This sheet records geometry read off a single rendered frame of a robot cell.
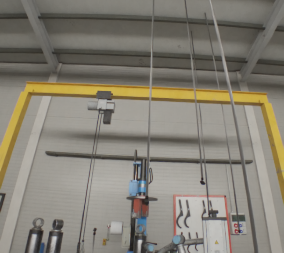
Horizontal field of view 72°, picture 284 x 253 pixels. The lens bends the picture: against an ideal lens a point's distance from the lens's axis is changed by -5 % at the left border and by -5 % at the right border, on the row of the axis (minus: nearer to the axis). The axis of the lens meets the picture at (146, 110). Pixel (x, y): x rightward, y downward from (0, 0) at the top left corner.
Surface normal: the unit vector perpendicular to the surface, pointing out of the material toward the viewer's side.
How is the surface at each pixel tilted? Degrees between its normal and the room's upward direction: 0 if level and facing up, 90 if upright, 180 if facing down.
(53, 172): 90
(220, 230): 90
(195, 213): 90
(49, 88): 90
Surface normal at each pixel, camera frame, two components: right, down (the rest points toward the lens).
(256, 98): 0.03, -0.48
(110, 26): -0.04, 0.81
